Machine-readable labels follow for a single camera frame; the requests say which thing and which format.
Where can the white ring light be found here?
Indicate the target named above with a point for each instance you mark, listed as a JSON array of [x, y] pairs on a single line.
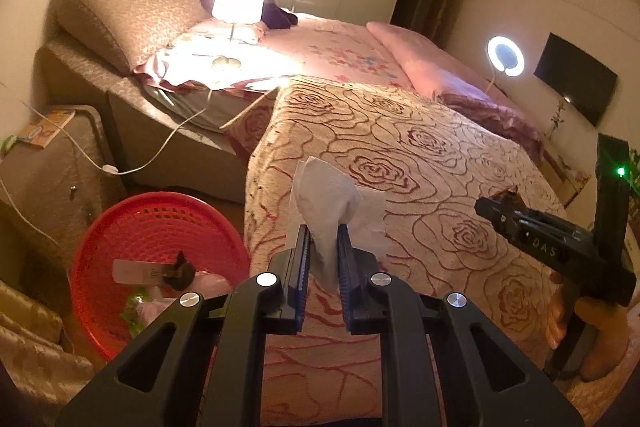
[[504, 57]]

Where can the dark brown wrapper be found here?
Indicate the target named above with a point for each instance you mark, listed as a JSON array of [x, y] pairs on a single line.
[[509, 197]]

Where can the green snack packet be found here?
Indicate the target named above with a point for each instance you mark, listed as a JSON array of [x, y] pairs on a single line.
[[130, 315]]

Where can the orange book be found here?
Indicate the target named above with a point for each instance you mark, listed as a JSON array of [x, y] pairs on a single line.
[[42, 132]]

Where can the pink folded duvet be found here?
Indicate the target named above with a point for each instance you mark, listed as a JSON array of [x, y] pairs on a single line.
[[437, 75]]

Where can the rose patterned bed cover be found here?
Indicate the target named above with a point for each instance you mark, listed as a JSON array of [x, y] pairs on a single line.
[[431, 164]]

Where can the black wall television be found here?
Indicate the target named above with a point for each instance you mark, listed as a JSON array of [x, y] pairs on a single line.
[[582, 80]]

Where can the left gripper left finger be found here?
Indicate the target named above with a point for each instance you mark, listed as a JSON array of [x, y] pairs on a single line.
[[272, 303]]

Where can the clear plastic bag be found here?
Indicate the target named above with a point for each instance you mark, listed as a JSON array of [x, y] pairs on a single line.
[[209, 285]]

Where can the small green object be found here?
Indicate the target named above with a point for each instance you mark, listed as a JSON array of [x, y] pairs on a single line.
[[6, 144]]

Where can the red plastic mesh basket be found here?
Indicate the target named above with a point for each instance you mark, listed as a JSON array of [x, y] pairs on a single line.
[[132, 244]]

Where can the white tissue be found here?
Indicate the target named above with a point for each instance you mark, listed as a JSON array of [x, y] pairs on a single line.
[[323, 198]]

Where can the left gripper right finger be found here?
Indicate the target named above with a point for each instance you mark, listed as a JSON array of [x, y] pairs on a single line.
[[376, 303]]

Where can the brown fabric nightstand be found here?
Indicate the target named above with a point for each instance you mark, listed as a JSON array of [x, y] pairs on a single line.
[[52, 195]]

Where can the pink floral bed sheet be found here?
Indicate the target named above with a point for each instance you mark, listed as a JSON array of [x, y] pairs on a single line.
[[218, 55]]

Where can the beige patterned curtain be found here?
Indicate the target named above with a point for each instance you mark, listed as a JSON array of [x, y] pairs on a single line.
[[45, 376]]

